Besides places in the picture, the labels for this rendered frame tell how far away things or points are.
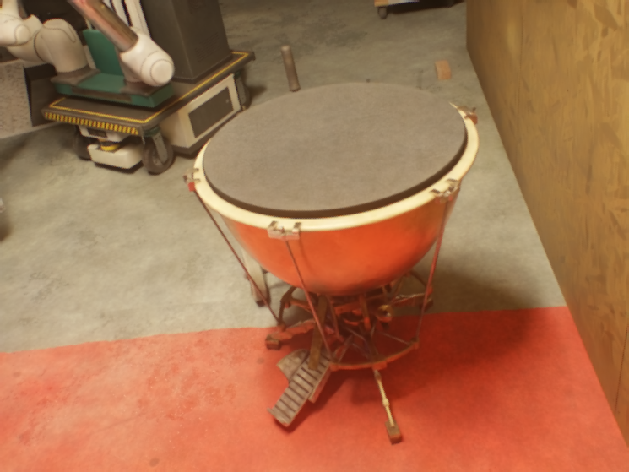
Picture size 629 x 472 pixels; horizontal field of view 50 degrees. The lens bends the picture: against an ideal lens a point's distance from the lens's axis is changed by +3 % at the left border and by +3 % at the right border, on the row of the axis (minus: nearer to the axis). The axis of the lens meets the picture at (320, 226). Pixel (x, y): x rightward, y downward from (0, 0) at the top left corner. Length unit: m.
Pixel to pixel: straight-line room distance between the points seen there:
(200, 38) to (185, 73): 0.19
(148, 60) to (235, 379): 1.45
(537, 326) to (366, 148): 0.95
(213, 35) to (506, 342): 2.23
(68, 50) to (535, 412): 2.65
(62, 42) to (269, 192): 2.22
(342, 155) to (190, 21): 2.03
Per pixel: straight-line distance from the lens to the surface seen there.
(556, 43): 2.20
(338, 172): 1.50
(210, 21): 3.60
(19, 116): 4.48
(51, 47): 3.57
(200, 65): 3.54
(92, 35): 3.57
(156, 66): 2.97
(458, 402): 2.03
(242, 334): 2.32
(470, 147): 1.60
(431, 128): 1.65
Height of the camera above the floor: 1.56
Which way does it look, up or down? 35 degrees down
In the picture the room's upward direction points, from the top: 10 degrees counter-clockwise
